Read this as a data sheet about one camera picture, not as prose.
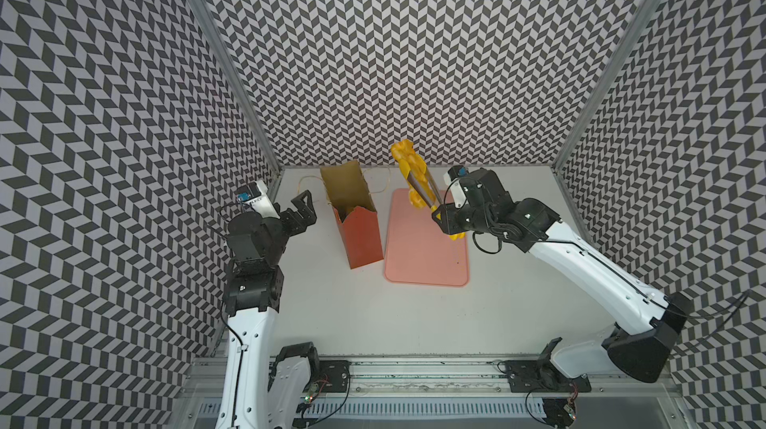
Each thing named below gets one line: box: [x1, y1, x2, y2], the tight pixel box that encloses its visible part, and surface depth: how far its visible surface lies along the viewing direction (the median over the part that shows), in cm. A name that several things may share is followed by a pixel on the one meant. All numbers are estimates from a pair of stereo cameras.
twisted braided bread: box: [390, 139, 435, 209], surface depth 85 cm
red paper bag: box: [320, 159, 384, 270], surface depth 88 cm
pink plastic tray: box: [384, 188, 469, 287], surface depth 94 cm
